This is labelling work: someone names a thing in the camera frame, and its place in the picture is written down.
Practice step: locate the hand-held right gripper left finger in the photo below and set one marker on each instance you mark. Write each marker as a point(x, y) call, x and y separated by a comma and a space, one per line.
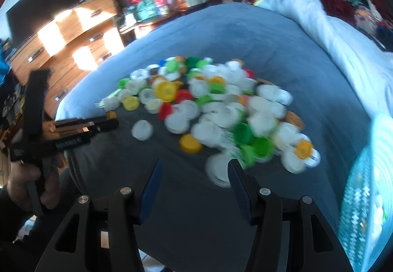
point(150, 195)

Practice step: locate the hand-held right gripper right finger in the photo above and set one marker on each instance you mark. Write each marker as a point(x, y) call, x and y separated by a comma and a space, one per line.
point(241, 195)

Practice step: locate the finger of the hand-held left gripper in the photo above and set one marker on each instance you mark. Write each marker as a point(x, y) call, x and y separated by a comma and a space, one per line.
point(104, 125)
point(76, 119)

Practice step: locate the pile of mixed bottle caps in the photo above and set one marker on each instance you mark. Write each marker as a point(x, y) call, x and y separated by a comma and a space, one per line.
point(221, 112)

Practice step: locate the teal plastic strainer basket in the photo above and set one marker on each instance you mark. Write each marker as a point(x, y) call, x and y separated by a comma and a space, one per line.
point(362, 198)

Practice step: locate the person's left hand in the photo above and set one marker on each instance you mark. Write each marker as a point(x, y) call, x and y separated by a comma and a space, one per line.
point(18, 180)

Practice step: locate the wooden dresser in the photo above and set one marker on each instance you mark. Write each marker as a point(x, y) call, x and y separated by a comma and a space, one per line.
point(79, 45)

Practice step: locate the light blue duvet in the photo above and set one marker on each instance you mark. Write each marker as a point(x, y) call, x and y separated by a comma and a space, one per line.
point(347, 45)

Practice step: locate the pile of mixed clothes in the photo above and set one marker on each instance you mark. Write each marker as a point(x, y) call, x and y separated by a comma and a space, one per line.
point(371, 20)

